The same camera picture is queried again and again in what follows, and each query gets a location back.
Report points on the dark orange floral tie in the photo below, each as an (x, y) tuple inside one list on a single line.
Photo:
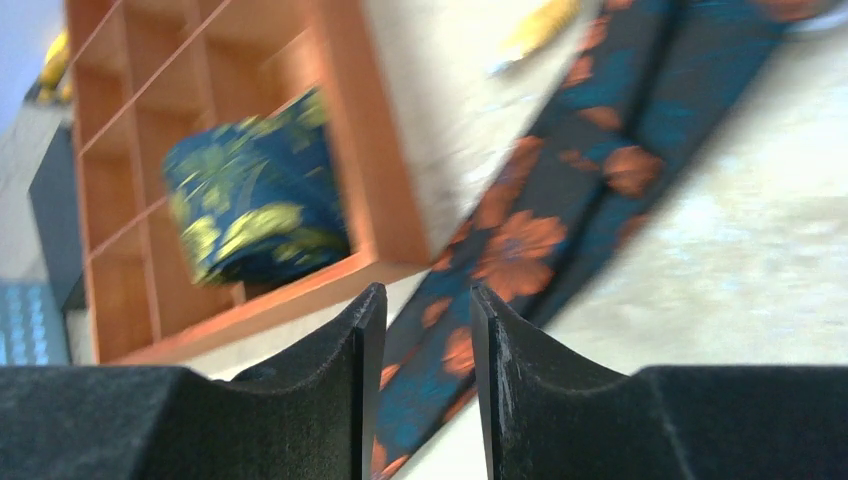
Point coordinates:
[(651, 81)]

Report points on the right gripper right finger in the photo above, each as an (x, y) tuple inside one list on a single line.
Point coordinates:
[(549, 413)]

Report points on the light blue plastic basket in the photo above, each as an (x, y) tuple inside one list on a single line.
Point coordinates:
[(33, 331)]

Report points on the orange wooden compartment tray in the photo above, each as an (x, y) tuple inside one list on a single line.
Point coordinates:
[(181, 109)]

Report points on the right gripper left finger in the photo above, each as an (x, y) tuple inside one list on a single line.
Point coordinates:
[(307, 412)]

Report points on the rolled yellow floral tie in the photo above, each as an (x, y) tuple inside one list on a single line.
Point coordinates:
[(256, 200)]

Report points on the yellow handled pliers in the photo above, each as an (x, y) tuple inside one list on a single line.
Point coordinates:
[(50, 87)]

